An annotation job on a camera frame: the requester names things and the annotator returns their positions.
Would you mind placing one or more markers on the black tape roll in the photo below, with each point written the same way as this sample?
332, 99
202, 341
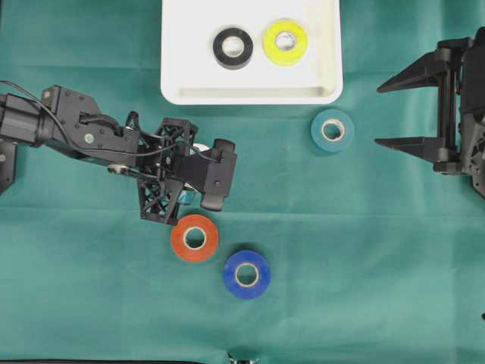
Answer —
242, 58

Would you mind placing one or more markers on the black bottom edge clamp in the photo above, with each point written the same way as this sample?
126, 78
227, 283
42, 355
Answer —
243, 358

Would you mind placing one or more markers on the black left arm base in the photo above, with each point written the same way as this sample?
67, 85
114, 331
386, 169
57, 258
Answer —
8, 153

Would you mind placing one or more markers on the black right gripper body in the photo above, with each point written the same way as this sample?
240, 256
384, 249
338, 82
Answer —
461, 102

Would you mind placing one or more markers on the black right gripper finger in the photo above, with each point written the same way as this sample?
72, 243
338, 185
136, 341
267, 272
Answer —
430, 149
431, 69

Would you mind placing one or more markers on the white plastic tray case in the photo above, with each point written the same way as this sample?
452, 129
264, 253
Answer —
190, 74

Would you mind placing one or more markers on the red tape roll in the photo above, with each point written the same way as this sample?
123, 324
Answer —
181, 231

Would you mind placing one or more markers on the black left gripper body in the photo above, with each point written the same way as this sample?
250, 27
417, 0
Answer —
158, 186

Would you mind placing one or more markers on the yellow tape roll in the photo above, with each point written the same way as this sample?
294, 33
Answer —
285, 42

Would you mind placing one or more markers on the teal tape roll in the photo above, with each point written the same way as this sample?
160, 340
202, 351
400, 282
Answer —
332, 130

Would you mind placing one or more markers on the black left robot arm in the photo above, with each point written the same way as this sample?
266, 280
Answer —
72, 124

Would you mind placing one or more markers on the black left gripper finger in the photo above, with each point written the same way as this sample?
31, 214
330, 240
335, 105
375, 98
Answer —
186, 197

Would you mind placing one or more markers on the blue tape roll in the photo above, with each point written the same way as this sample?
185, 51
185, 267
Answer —
235, 286

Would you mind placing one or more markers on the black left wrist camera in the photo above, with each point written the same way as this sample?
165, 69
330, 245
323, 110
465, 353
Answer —
209, 172

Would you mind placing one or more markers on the white tape roll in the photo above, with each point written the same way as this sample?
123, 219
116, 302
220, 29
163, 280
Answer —
198, 147

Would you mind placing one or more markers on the green table cloth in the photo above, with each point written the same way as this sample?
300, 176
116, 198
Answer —
374, 257

